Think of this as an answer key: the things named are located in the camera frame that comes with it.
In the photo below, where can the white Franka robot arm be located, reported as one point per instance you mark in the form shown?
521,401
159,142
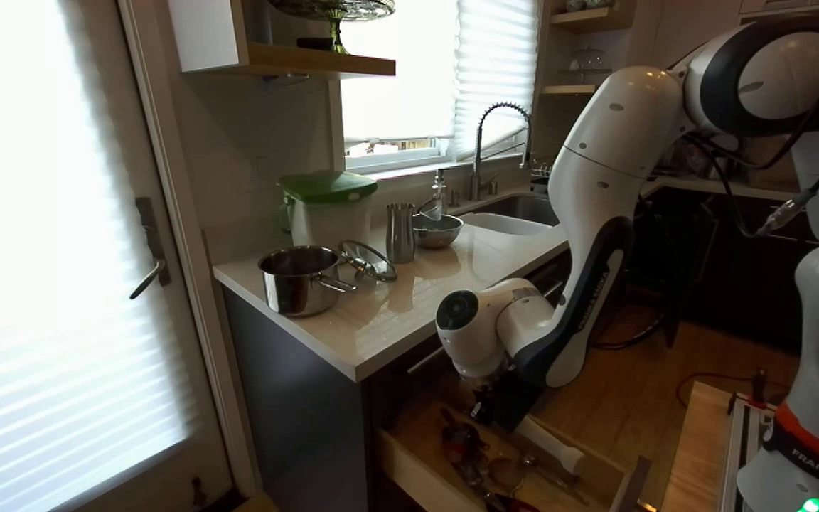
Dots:
617,142

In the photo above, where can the white window blind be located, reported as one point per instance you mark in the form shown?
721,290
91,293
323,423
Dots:
448,66

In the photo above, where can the wooden platform board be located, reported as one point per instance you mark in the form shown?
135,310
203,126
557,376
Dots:
697,445

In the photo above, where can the metal mixing bowl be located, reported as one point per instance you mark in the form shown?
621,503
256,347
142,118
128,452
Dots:
439,231

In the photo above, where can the glass pot lid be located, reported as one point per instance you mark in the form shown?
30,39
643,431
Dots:
368,260

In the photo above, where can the open wooden drawer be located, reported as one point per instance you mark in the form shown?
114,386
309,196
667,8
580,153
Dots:
428,479

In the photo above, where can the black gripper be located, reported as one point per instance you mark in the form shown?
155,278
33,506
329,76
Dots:
511,392

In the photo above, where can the white glass door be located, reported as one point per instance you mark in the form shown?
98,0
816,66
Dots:
58,256

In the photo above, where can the stainless steel pot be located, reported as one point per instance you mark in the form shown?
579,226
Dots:
300,278

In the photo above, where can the aluminium base frame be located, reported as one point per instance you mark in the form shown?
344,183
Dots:
747,445

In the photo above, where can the wooden wall shelf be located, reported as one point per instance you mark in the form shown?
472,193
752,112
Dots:
277,56

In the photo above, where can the tall steel canister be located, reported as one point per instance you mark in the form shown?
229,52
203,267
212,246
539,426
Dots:
398,231

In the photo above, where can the white kitchen sink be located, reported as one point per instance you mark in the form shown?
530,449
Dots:
523,207

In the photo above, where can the white container green lid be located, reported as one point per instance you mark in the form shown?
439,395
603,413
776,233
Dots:
329,207

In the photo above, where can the clear soap dispenser bottle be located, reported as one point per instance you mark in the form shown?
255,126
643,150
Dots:
439,193

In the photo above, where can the dark kitchen utensil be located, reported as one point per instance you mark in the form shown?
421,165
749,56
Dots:
459,445

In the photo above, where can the light wooden rolling pin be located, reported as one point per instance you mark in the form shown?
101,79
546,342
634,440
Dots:
552,445

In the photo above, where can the curved metal faucet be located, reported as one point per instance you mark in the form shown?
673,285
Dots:
478,150

